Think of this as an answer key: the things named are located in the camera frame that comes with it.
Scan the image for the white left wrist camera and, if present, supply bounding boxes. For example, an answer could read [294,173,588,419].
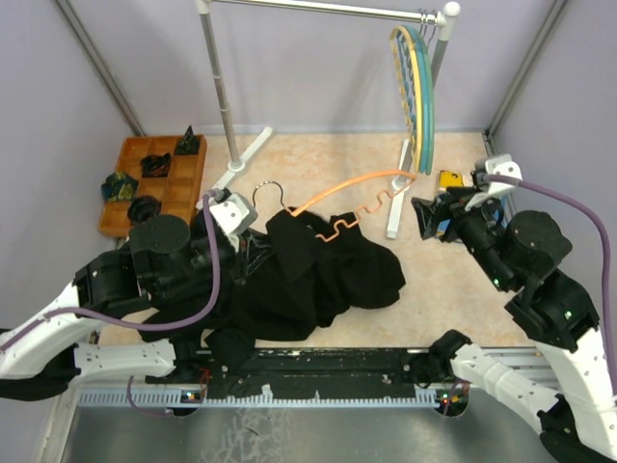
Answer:
[209,193,257,252]

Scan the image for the green floral folded cloth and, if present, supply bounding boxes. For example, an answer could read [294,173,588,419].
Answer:
[100,171,139,203]

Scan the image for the black t-shirt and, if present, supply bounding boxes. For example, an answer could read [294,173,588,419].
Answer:
[214,210,406,341]

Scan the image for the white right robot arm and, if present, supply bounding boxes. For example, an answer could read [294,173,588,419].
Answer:
[411,187,616,462]

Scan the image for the dark orange patterned cloth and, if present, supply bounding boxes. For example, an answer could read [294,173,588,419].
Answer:
[140,152,172,178]

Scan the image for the blue yellow folded shirt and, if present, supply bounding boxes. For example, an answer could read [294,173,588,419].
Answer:
[436,170,505,240]

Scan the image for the green hanger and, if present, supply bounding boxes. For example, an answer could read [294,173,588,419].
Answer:
[411,28,435,175]

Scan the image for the dark green pointed cloth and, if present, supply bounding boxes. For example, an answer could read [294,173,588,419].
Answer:
[174,125,201,155]

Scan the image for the wooden compartment tray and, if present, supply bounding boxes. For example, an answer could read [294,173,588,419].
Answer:
[116,135,207,223]

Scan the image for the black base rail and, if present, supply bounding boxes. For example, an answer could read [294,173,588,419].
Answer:
[199,348,455,400]

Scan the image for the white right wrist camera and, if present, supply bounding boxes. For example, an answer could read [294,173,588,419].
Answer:
[465,154,523,211]

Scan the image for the rolled black tie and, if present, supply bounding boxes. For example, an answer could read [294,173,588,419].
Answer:
[127,195,162,226]

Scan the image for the orange hanger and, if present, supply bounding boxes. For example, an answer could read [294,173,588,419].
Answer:
[251,169,418,242]

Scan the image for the white clothes rack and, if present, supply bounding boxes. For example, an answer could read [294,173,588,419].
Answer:
[196,1,461,239]

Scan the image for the yellow hanger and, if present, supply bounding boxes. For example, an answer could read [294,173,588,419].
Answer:
[390,25,424,174]

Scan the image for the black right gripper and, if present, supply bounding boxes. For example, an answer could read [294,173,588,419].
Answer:
[411,184,516,291]

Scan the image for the black button-up shirt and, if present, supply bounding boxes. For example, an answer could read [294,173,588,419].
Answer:
[139,308,256,382]

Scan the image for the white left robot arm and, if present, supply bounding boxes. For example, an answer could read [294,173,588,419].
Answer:
[1,215,271,401]

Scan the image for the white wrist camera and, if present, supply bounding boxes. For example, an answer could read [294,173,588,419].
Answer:
[465,154,523,211]
[209,193,257,252]

